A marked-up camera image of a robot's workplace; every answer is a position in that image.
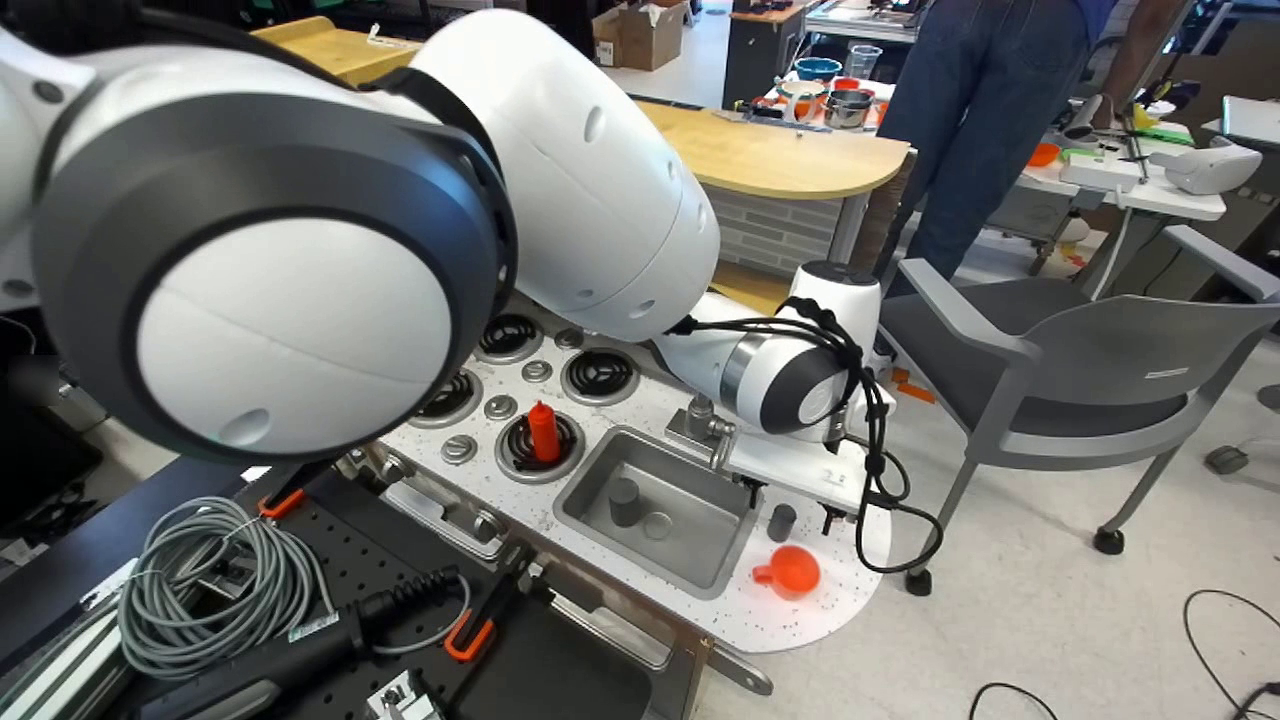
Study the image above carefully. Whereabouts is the black floor cable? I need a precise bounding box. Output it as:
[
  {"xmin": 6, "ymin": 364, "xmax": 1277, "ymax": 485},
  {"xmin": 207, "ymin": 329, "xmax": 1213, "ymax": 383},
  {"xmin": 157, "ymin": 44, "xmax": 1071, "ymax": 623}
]
[
  {"xmin": 1178, "ymin": 585, "xmax": 1280, "ymax": 720},
  {"xmin": 962, "ymin": 680, "xmax": 1063, "ymax": 720}
]

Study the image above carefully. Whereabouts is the grey toy sink basin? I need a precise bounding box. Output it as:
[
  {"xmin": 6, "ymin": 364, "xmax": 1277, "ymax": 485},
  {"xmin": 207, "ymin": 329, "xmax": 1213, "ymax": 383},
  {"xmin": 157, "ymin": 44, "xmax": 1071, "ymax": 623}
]
[{"xmin": 552, "ymin": 423, "xmax": 761, "ymax": 600}]

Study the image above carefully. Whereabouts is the black and orange clamp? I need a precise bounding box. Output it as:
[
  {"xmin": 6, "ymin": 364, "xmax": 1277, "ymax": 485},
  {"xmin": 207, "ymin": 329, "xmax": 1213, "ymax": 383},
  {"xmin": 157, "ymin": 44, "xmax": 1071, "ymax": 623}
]
[
  {"xmin": 252, "ymin": 454, "xmax": 350, "ymax": 527},
  {"xmin": 436, "ymin": 534, "xmax": 538, "ymax": 667}
]

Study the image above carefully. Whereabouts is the grey cylinder block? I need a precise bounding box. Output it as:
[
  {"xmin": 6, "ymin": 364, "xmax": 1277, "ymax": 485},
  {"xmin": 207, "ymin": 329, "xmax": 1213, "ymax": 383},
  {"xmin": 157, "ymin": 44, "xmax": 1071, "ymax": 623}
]
[{"xmin": 603, "ymin": 470, "xmax": 648, "ymax": 527}]

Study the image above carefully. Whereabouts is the orange plastic cup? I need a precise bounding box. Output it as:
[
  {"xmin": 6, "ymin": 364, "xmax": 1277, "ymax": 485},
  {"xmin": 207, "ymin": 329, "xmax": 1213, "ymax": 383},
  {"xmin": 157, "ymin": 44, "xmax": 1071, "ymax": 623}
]
[{"xmin": 749, "ymin": 541, "xmax": 828, "ymax": 602}]

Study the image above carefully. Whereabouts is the person in blue jeans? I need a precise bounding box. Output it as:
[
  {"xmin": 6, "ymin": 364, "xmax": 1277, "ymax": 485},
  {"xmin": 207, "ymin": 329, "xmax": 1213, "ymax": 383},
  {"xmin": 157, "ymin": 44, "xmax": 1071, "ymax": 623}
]
[{"xmin": 883, "ymin": 0, "xmax": 1202, "ymax": 290}]

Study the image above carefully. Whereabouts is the black coil stove burner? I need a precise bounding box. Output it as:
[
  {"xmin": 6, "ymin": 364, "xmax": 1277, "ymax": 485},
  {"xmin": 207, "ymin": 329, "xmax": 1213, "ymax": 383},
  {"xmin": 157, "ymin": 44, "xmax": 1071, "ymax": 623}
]
[
  {"xmin": 556, "ymin": 344, "xmax": 643, "ymax": 408},
  {"xmin": 475, "ymin": 310, "xmax": 546, "ymax": 369},
  {"xmin": 493, "ymin": 408, "xmax": 589, "ymax": 488},
  {"xmin": 406, "ymin": 369, "xmax": 486, "ymax": 433}
]

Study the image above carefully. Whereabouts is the aluminium extrusion rail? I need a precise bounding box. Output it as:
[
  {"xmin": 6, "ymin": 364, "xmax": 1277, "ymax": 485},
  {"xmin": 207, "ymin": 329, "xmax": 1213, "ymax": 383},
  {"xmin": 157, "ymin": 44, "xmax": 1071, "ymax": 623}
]
[{"xmin": 0, "ymin": 585, "xmax": 134, "ymax": 720}]

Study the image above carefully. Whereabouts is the black perforated work table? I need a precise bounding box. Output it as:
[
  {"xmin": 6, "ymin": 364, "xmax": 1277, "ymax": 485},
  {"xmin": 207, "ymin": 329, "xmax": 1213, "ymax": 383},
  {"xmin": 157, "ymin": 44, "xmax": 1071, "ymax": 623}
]
[{"xmin": 0, "ymin": 442, "xmax": 661, "ymax": 720}]

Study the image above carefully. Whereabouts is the white plastic object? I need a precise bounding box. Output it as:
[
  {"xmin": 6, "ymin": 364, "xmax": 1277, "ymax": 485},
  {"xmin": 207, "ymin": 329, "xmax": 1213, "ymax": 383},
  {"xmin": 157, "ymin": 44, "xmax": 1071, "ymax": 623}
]
[{"xmin": 1156, "ymin": 133, "xmax": 1262, "ymax": 201}]

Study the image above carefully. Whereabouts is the black handled tool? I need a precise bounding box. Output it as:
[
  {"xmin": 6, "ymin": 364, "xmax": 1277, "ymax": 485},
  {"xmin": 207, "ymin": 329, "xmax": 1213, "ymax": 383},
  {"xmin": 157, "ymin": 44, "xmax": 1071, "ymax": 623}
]
[{"xmin": 132, "ymin": 566, "xmax": 471, "ymax": 720}]

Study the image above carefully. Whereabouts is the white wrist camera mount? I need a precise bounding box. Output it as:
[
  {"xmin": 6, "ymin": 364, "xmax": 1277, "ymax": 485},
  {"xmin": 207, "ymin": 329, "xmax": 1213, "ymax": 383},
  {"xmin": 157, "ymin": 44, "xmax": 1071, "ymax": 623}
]
[{"xmin": 719, "ymin": 433, "xmax": 872, "ymax": 518}]

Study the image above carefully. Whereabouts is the grey cabinet door handle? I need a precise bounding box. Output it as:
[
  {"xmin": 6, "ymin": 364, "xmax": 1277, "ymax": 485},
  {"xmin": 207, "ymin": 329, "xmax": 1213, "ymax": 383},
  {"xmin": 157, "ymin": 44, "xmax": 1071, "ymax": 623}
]
[
  {"xmin": 346, "ymin": 442, "xmax": 536, "ymax": 553},
  {"xmin": 533, "ymin": 541, "xmax": 774, "ymax": 700}
]

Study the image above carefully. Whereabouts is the white cluttered table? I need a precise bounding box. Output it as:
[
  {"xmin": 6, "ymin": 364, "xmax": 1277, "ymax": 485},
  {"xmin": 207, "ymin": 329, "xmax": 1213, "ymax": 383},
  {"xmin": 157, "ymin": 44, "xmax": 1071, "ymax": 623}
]
[{"xmin": 1017, "ymin": 110, "xmax": 1270, "ymax": 227}]

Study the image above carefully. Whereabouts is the grey plastic chair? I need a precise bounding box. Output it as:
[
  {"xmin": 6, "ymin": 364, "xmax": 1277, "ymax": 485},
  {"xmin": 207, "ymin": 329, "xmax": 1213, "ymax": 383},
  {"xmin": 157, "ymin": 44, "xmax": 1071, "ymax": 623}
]
[{"xmin": 876, "ymin": 221, "xmax": 1280, "ymax": 600}]

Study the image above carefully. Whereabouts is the grey toy faucet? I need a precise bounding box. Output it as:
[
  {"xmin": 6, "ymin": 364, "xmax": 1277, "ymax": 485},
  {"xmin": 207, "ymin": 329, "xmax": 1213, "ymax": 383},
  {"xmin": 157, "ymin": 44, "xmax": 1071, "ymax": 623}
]
[{"xmin": 661, "ymin": 393, "xmax": 735, "ymax": 463}]

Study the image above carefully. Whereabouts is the grey coiled cable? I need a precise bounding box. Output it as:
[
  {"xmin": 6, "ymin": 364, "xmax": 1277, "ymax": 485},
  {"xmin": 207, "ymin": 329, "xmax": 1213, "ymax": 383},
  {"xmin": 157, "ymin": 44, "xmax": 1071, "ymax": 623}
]
[{"xmin": 114, "ymin": 490, "xmax": 344, "ymax": 684}]

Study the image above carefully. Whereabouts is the wooden toy kitchen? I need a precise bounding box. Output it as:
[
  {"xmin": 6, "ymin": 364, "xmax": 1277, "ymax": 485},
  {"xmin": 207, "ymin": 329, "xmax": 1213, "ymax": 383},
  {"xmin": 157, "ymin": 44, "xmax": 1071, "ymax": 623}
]
[{"xmin": 252, "ymin": 13, "xmax": 920, "ymax": 705}]

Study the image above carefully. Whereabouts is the cardboard box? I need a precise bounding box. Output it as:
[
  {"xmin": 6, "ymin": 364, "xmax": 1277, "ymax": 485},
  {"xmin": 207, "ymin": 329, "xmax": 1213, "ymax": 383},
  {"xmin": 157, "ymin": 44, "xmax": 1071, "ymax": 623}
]
[{"xmin": 589, "ymin": 0, "xmax": 690, "ymax": 76}]

